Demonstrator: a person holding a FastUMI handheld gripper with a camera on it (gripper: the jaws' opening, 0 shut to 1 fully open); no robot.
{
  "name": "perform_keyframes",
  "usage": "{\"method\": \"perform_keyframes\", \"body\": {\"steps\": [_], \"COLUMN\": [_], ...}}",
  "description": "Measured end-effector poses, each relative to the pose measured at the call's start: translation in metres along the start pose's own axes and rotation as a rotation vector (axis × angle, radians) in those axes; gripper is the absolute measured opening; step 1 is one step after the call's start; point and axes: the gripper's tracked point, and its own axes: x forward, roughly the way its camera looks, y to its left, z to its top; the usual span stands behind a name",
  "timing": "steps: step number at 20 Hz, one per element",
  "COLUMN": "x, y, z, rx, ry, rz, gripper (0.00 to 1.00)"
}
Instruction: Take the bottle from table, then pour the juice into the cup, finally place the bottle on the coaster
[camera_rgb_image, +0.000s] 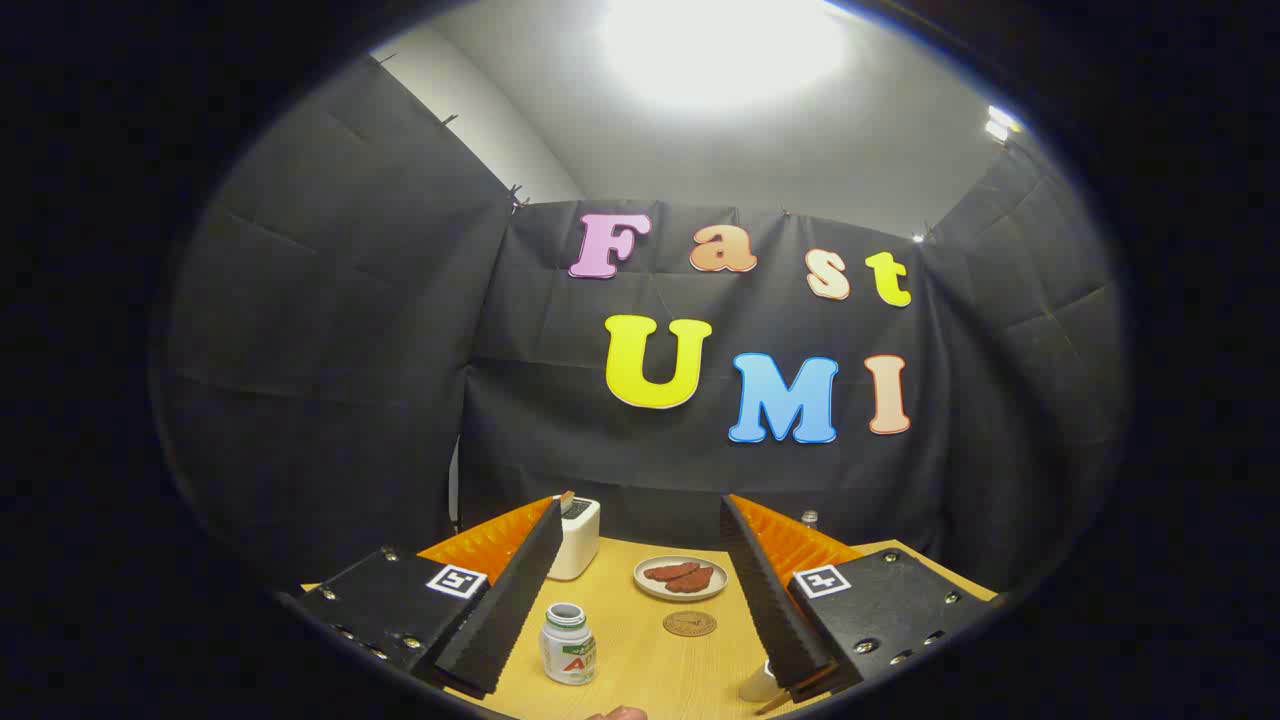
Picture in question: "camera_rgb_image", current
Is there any wooden table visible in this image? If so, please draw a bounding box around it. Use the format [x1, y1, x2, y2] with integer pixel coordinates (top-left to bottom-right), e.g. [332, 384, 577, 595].
[300, 537, 999, 720]

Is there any black backdrop cloth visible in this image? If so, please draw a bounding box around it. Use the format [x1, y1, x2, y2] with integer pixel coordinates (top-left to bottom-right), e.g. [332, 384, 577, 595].
[150, 55, 1131, 601]

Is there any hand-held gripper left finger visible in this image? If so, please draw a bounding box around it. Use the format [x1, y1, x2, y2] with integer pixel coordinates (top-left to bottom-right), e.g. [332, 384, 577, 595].
[285, 492, 576, 701]

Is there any grey round plate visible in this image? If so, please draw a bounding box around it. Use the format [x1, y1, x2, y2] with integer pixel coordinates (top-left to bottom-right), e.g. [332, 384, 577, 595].
[633, 555, 729, 602]

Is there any white toaster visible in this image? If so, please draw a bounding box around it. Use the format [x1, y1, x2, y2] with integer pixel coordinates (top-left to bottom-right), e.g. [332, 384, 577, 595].
[546, 496, 602, 582]

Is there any white cup wooden handle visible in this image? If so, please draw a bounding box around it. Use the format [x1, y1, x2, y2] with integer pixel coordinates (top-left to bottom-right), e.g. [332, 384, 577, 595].
[738, 658, 796, 716]

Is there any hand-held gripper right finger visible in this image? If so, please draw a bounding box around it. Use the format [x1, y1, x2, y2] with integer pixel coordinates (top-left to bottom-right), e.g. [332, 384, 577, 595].
[720, 493, 1004, 706]

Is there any white juice bottle green label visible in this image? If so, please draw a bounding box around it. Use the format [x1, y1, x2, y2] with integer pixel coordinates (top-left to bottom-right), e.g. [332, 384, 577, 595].
[540, 603, 598, 686]

